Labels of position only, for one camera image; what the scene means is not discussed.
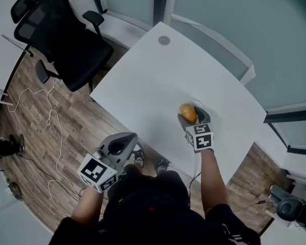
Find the white cabinet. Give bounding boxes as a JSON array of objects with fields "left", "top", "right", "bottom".
[{"left": 0, "top": 169, "right": 55, "bottom": 245}]

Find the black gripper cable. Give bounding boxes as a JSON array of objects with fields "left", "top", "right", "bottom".
[{"left": 188, "top": 152, "right": 202, "bottom": 207}]

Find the grey long-handled broom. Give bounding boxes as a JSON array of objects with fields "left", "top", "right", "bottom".
[{"left": 1, "top": 34, "right": 33, "bottom": 58}]

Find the person's left forearm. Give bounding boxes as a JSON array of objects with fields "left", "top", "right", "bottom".
[{"left": 71, "top": 186, "right": 106, "bottom": 225}]

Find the person's right forearm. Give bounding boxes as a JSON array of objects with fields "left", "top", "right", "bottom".
[{"left": 199, "top": 149, "right": 230, "bottom": 217}]

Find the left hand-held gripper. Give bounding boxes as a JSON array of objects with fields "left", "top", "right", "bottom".
[{"left": 77, "top": 132, "right": 138, "bottom": 193}]

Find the person's left shoe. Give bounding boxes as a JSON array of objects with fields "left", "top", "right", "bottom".
[{"left": 132, "top": 141, "right": 145, "bottom": 168}]

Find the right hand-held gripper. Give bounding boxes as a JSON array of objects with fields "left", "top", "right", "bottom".
[{"left": 177, "top": 106, "right": 215, "bottom": 154}]

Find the white floor cable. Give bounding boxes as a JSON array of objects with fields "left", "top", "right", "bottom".
[{"left": 7, "top": 77, "right": 88, "bottom": 215}]

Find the person's black clothing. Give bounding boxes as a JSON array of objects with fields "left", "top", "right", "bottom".
[{"left": 48, "top": 163, "right": 261, "bottom": 245}]

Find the clear glass plate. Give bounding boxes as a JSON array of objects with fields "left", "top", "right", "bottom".
[{"left": 177, "top": 98, "right": 211, "bottom": 113}]

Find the black cable with plug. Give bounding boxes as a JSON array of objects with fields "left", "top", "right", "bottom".
[{"left": 231, "top": 200, "right": 266, "bottom": 213}]

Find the dark green bundle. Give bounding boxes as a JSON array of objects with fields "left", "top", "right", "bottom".
[{"left": 6, "top": 181, "right": 24, "bottom": 202}]

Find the grey round device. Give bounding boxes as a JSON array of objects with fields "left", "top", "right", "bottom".
[{"left": 275, "top": 198, "right": 303, "bottom": 222}]

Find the person's right shoe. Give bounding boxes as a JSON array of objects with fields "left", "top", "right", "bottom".
[{"left": 155, "top": 158, "right": 172, "bottom": 175}]

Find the person's shoe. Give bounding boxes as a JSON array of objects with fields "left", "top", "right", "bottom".
[
  {"left": 132, "top": 141, "right": 145, "bottom": 168},
  {"left": 155, "top": 158, "right": 172, "bottom": 175}
]

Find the small white side table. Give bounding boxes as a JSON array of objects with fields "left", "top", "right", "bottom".
[{"left": 0, "top": 84, "right": 14, "bottom": 129}]

